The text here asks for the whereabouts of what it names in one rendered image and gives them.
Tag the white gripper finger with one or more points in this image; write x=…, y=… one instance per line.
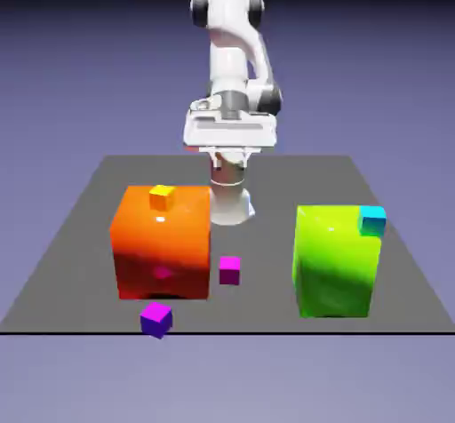
x=216, y=160
x=242, y=160

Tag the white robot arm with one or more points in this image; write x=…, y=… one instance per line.
x=229, y=21

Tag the small cyan cube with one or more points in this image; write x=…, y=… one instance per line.
x=371, y=220

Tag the small yellow cube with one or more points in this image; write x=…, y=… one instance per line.
x=161, y=197

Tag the small magenta cube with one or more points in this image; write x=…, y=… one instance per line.
x=229, y=270

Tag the large green box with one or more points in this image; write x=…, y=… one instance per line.
x=334, y=263

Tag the large orange box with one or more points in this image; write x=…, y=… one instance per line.
x=161, y=245

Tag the small purple cube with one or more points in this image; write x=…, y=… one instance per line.
x=155, y=320

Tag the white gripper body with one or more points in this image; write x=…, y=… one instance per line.
x=230, y=132

